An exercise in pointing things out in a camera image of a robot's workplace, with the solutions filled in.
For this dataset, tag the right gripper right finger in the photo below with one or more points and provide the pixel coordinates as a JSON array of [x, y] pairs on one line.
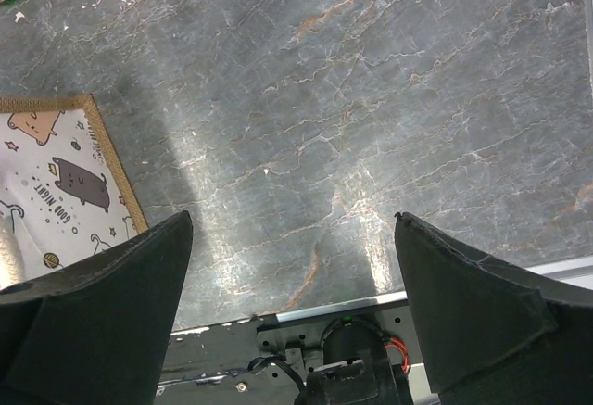
[[491, 332]]

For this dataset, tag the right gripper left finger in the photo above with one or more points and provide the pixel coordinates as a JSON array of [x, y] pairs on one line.
[[96, 332]]

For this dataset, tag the canvas tote bag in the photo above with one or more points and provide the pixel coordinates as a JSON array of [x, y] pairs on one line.
[[64, 193]]

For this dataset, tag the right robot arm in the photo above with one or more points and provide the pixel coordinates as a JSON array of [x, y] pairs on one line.
[[485, 331]]

